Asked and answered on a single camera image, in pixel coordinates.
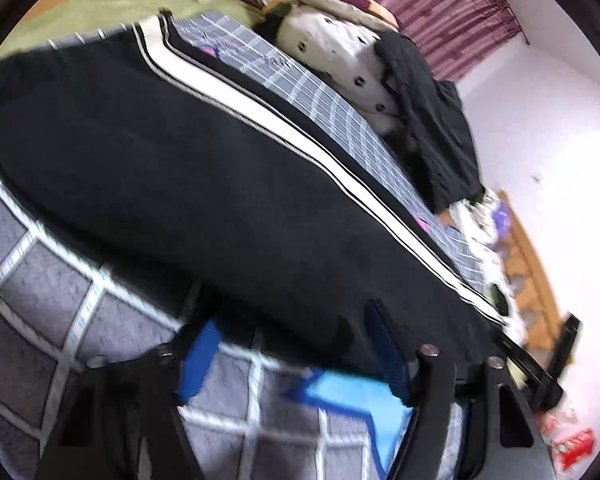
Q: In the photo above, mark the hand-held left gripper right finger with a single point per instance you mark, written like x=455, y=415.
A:
x=390, y=355

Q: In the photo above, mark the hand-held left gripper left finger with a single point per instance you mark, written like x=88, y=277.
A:
x=200, y=357

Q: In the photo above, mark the green bed sheet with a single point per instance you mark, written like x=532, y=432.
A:
x=80, y=15

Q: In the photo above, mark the wooden bed frame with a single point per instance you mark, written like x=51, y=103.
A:
x=527, y=280

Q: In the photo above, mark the red packet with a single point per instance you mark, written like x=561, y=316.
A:
x=575, y=445

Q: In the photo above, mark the folded white floral quilt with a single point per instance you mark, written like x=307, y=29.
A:
x=330, y=45

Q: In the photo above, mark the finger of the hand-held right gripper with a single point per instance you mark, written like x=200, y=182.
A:
x=535, y=375
x=566, y=345

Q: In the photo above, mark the purple patterned pillow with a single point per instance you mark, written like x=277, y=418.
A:
x=345, y=0

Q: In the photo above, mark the black jacket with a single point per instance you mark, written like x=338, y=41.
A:
x=440, y=125

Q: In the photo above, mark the maroon curtain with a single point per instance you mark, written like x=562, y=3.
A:
x=445, y=5

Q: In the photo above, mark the black pants with white stripe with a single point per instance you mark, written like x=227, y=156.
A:
x=180, y=185

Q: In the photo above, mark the grey checked star blanket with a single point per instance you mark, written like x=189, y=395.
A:
x=40, y=300

